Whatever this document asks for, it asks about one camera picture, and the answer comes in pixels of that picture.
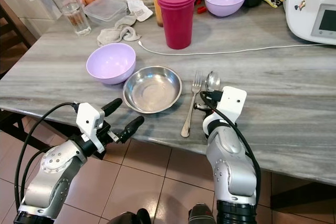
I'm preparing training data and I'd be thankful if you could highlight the silver metal spoon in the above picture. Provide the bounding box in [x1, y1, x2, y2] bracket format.
[204, 70, 222, 93]

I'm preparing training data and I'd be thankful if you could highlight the white power cable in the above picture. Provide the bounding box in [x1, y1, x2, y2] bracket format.
[138, 39, 336, 56]

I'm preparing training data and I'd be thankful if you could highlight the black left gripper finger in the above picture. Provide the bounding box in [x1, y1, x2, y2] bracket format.
[118, 115, 145, 144]
[101, 98, 123, 118]

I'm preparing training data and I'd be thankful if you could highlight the black left robot foot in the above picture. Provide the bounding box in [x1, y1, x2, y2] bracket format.
[108, 208, 151, 224]

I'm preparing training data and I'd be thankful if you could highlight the clear plastic food container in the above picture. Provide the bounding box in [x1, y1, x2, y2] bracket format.
[82, 0, 128, 27]

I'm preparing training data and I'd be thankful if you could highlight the white kitchen appliance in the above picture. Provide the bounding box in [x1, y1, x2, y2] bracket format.
[283, 0, 336, 46]

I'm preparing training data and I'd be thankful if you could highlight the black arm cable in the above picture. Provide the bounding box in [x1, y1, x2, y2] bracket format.
[19, 102, 79, 212]
[199, 92, 263, 198]

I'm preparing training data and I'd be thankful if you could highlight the orange liquid bottle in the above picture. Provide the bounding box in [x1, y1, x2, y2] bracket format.
[150, 0, 168, 28]

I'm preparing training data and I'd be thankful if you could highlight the black right robot foot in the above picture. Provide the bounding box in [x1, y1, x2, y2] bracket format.
[188, 202, 216, 224]

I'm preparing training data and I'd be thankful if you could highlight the stainless steel bowl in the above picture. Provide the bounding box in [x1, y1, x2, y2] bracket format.
[122, 65, 183, 114]

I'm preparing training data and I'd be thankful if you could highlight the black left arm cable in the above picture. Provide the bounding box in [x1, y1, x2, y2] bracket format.
[19, 102, 79, 212]

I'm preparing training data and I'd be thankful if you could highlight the black robot foot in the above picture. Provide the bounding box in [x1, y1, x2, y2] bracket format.
[188, 202, 216, 224]
[108, 208, 151, 224]

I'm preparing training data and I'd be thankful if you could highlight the clear drinking glass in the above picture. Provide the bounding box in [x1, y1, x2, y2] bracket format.
[51, 0, 92, 37]

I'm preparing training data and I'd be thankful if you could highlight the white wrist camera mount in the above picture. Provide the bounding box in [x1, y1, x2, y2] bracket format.
[75, 102, 106, 154]
[210, 86, 248, 124]

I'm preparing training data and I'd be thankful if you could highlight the white printed cloth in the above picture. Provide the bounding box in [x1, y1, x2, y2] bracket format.
[122, 0, 153, 23]

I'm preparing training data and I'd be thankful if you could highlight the dark wooden chair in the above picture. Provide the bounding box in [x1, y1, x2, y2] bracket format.
[0, 0, 28, 80]

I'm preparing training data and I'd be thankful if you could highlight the grey crumpled cloth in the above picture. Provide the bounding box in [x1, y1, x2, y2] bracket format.
[97, 15, 142, 47]

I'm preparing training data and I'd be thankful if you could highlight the silver metal fork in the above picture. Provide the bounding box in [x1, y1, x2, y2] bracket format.
[181, 70, 205, 138]

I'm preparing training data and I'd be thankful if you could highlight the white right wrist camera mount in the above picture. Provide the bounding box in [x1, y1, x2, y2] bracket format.
[210, 86, 248, 124]

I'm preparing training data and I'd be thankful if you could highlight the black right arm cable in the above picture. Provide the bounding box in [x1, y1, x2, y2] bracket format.
[199, 92, 263, 198]

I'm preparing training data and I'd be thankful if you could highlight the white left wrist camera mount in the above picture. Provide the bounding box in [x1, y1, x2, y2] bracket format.
[75, 102, 106, 154]

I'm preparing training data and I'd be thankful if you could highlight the magenta plastic tumbler with lid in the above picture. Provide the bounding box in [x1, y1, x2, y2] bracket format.
[156, 0, 199, 51]

